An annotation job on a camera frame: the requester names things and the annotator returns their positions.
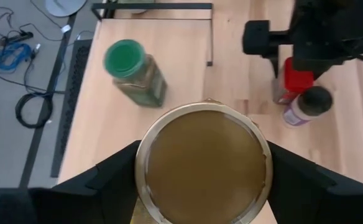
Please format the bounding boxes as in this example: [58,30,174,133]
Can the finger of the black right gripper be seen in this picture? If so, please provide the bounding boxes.
[269,57,281,79]
[293,57,337,81]

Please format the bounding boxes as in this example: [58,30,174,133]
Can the green-lid oregano glass jar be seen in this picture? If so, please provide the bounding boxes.
[103,39,168,109]

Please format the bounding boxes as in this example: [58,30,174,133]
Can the blue coiled cable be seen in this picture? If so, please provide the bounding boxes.
[0,42,34,73]

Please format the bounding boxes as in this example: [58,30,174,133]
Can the floor lamp round base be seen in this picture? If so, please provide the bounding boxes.
[44,0,88,18]

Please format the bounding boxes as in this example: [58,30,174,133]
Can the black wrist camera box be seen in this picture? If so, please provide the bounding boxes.
[242,19,294,60]

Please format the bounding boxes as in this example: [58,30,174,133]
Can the red-lid smoked paprika tin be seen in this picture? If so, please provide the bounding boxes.
[272,57,315,105]

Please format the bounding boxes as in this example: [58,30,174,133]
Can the black-lid garlic powder bottle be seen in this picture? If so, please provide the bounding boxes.
[282,85,334,128]

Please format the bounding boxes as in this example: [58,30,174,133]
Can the black cable coil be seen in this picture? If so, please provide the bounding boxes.
[14,92,54,129]

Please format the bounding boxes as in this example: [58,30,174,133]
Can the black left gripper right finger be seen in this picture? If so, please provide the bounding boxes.
[265,140,363,224]

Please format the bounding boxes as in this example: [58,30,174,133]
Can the gold-lid furikake seasoning jar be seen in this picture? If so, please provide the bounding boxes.
[134,98,274,224]

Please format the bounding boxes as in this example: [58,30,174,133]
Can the black power strip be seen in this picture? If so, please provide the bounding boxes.
[6,30,35,44]

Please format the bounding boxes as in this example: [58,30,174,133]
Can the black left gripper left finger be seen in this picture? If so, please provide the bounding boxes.
[0,139,142,224]

